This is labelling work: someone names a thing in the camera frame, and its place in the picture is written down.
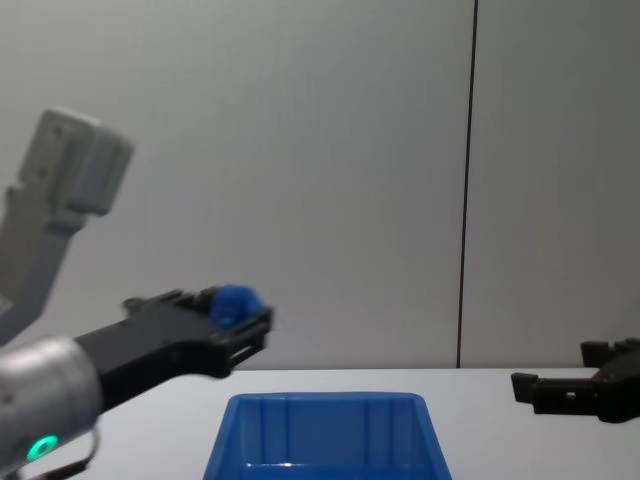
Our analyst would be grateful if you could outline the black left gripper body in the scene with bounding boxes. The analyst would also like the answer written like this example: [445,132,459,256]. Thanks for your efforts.
[73,288,237,414]

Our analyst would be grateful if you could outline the small blue plastic object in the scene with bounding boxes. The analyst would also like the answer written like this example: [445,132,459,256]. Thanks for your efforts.
[208,284,267,332]

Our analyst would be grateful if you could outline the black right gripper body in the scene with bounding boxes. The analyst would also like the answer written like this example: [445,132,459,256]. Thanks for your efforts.
[596,348,640,426]

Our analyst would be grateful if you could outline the blue plastic bin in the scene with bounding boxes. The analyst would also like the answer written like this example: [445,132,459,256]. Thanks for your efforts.
[201,392,454,480]

